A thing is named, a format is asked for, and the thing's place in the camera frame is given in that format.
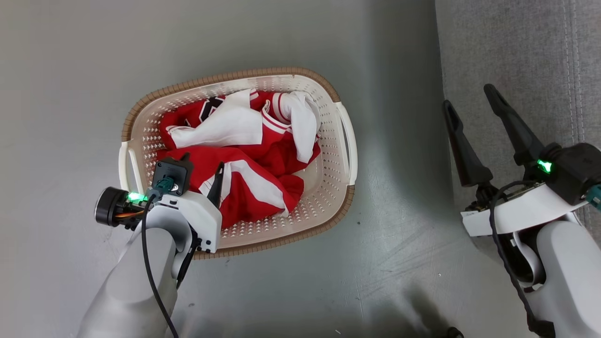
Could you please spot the grey fabric sofa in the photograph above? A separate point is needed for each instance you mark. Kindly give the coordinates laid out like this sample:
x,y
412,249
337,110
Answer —
x,y
516,47

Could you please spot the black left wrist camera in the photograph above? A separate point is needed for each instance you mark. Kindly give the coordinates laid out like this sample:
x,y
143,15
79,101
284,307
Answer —
x,y
171,171

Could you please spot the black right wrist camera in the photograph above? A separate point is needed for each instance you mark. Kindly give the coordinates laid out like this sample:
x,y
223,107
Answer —
x,y
577,171

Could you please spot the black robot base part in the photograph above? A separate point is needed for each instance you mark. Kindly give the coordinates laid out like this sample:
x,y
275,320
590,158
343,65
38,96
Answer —
x,y
453,333

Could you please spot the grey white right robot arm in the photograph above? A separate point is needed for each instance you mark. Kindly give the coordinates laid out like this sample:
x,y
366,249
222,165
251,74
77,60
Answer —
x,y
568,281

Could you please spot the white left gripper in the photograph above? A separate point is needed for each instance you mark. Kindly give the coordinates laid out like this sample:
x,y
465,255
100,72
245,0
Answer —
x,y
202,220

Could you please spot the cream laundry basket brown rim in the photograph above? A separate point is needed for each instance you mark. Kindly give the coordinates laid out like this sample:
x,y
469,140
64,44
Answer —
x,y
328,188

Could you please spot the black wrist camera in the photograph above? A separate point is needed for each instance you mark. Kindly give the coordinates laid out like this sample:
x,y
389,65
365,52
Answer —
x,y
171,171
577,171

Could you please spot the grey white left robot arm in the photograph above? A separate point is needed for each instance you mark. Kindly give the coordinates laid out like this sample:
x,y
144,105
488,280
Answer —
x,y
127,291

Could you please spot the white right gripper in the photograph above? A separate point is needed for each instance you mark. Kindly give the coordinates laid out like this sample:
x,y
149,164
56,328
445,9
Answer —
x,y
516,213

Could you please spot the red and white jacket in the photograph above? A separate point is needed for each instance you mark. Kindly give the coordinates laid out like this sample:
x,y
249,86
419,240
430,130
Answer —
x,y
253,188
235,124

